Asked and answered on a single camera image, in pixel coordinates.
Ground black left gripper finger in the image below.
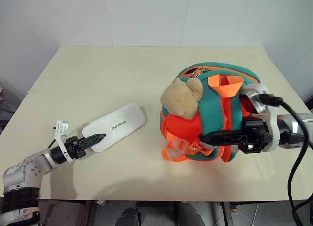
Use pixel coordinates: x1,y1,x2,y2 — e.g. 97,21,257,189
81,136,105,151
78,133,107,146

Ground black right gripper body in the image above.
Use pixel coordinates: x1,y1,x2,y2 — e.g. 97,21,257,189
240,118,273,154

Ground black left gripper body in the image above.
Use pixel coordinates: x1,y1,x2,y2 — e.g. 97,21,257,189
64,136,87,160

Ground white box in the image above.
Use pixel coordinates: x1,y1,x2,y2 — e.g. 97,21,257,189
81,102,148,154

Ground orange and teal backpack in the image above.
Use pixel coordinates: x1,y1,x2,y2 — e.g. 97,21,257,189
159,64,261,164

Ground silver metal zipper pull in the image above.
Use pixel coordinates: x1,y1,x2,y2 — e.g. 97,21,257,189
189,68,209,79

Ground beige teddy bear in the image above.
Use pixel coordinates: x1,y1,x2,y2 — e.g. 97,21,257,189
160,78,204,121

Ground black metal table leg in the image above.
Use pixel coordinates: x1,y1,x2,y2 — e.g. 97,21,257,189
217,201,240,226

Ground dark rounded shape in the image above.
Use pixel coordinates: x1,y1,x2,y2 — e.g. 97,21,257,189
173,201,206,226
114,207,143,226

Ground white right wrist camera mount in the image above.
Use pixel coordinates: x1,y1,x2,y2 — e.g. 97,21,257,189
241,83,281,153

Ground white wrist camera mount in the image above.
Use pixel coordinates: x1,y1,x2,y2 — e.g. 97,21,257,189
52,120,75,164
241,83,281,153

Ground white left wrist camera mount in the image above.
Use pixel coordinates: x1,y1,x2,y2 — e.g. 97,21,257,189
52,120,75,164

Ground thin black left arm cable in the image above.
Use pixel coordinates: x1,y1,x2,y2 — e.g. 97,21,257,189
48,124,60,149

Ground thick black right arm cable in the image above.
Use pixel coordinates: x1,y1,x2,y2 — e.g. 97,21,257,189
259,93,313,226

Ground thin white floor cable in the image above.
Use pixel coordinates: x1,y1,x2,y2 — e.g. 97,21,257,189
241,204,260,226

